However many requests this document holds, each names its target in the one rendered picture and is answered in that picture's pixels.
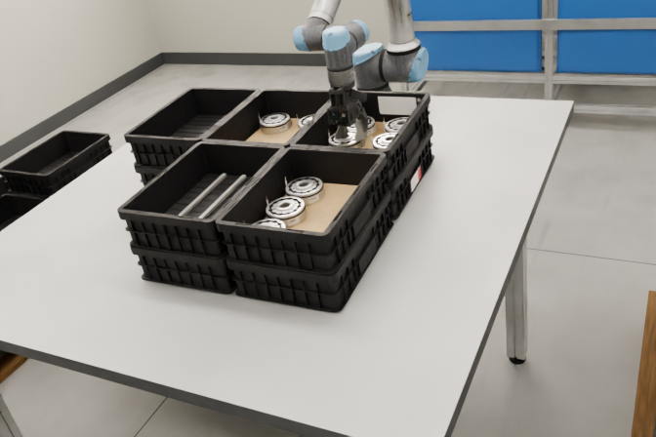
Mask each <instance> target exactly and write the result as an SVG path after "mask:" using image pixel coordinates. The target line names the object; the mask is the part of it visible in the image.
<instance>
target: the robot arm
mask: <svg viewBox="0 0 656 437"><path fill-rule="evenodd" d="M383 1H384V7H385V13H386V20H387V26H388V32H389V43H388V44H387V46H386V49H384V46H383V44H382V43H371V44H367V45H364V44H365V43H366V41H367V40H368V38H369V32H370V31H369V28H368V26H367V25H366V24H365V23H364V22H363V21H361V20H353V21H350V22H349V23H348V24H333V21H334V18H335V16H336V14H337V11H338V8H339V6H340V3H341V0H314V3H313V5H312V8H311V11H310V13H309V16H308V18H307V23H306V25H302V26H298V27H297V28H295V30H294V33H293V42H294V45H295V47H296V48H297V50H299V51H304V52H312V51H324V54H325V59H326V65H327V73H328V79H329V83H330V86H331V88H330V89H329V95H330V101H331V105H330V106H328V107H327V114H328V120H329V125H331V124H332V123H333V125H337V126H338V130H337V132H336V133H335V139H345V138H348V127H350V126H351V125H353V124H354V126H355V129H356V131H355V135H354V138H355V141H360V143H361V147H364V145H365V143H366V139H367V130H368V117H367V114H366V112H365V110H364V107H362V106H361V104H362V103H361V102H366V100H367V95H366V94H364V93H362V92H360V91H378V92H392V90H391V88H390V84H389V83H415V82H421V81H422V80H423V79H424V77H425V75H426V73H427V69H428V64H429V53H428V50H427V49H426V48H421V43H420V40H419V39H417V38H416V37H415V33H414V26H413V20H412V12H411V5H410V0H383ZM363 45H364V46H363ZM354 79H355V81H354ZM355 83H356V89H357V90H355V89H353V87H354V86H355ZM330 111H331V117H332V119H331V120H330V117H329V112H330ZM357 116H358V117H357ZM356 119H357V120H356Z"/></svg>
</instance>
